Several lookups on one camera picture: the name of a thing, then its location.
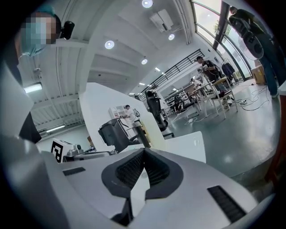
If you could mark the black metal railing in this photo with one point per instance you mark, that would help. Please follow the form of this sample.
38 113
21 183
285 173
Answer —
178 64

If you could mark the fluorescent tube light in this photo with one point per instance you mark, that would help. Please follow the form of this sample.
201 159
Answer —
33 87
52 128

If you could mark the white power strip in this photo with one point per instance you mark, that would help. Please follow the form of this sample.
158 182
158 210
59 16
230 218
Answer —
243 102

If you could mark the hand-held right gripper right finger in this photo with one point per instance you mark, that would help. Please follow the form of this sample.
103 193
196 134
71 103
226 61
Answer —
165 174

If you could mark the white table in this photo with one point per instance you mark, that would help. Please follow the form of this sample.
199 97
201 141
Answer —
204 88

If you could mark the black office chair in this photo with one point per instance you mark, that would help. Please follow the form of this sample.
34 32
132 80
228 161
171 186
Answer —
156 109

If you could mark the round ceiling light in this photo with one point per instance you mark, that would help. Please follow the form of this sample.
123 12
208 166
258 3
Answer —
147 3
144 61
109 44
171 36

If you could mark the clothes rack with dark garments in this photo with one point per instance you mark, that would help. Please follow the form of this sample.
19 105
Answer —
228 67

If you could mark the teal face mask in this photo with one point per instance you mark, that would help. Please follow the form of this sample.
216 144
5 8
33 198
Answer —
35 35

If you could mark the black head-mounted camera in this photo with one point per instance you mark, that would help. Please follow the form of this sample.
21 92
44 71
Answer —
67 29

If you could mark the white glossy board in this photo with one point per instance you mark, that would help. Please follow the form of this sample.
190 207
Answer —
187 145

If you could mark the white standing fan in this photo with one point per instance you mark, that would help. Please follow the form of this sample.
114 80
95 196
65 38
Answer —
257 48

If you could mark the ceiling air conditioner unit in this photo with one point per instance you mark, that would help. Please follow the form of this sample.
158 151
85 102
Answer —
162 19

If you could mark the white cabinet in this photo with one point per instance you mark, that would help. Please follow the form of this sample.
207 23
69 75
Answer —
117 113

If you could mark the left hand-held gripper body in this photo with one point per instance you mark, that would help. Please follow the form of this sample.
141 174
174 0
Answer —
73 153

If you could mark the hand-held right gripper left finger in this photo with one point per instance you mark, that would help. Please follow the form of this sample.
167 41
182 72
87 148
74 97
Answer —
120 172

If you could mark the white partition wall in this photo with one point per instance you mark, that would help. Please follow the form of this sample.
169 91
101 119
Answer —
100 100

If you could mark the cardboard box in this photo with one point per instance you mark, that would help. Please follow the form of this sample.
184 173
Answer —
258 73

